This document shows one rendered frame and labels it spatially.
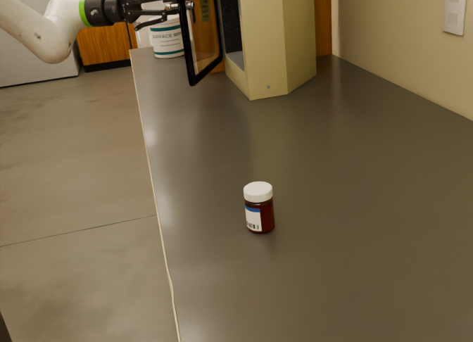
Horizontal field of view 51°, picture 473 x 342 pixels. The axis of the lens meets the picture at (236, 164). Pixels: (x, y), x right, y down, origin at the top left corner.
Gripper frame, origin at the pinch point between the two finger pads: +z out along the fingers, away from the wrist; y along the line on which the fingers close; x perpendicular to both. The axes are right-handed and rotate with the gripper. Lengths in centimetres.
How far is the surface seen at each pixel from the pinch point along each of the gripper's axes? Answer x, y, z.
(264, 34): -4.4, -8.8, 24.6
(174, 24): 52, -14, -22
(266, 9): -3.9, -2.5, 25.5
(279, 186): -56, -26, 36
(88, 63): 402, -107, -282
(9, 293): 11, -120, -104
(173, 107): -11.1, -26.0, -1.2
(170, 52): 49, -24, -25
